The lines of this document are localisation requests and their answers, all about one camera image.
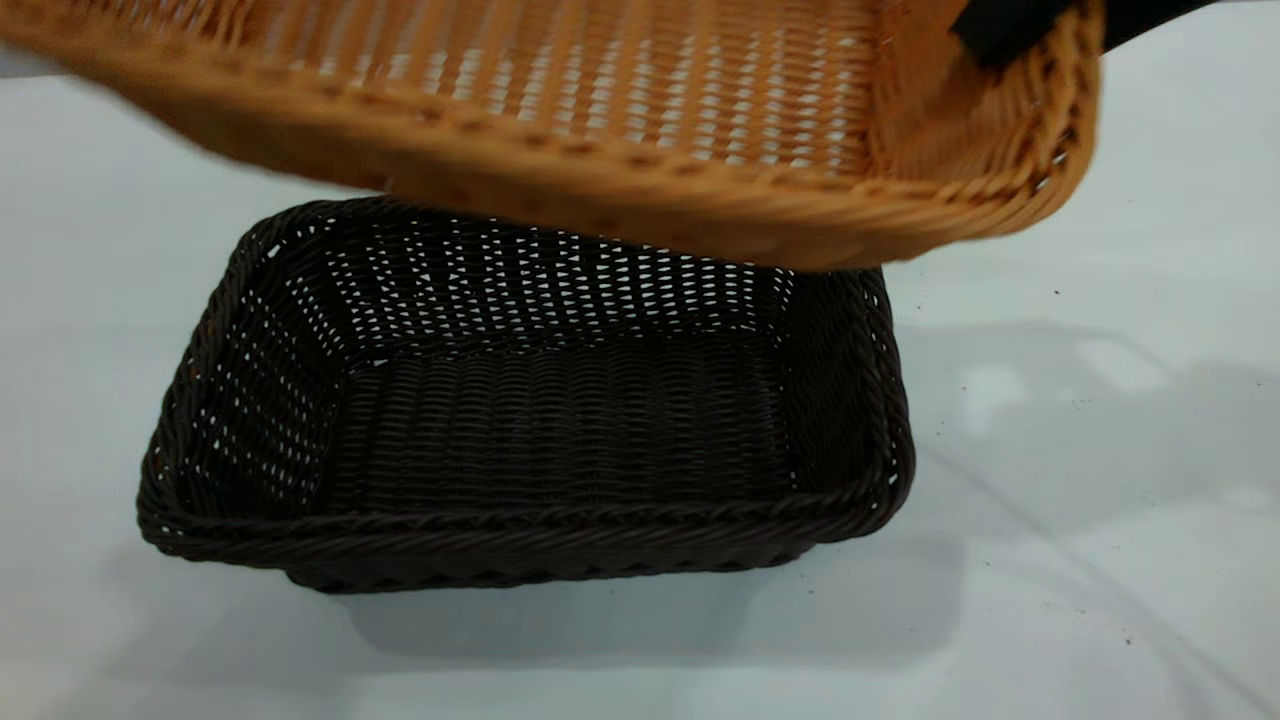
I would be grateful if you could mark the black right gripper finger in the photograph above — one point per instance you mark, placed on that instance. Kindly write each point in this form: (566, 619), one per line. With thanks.
(1010, 30)
(1140, 20)

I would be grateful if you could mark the orange wicker basket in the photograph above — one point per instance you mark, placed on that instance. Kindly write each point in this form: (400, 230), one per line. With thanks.
(600, 200)

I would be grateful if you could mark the black wicker basket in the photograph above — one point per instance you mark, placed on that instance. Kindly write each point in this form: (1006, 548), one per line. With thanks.
(550, 540)

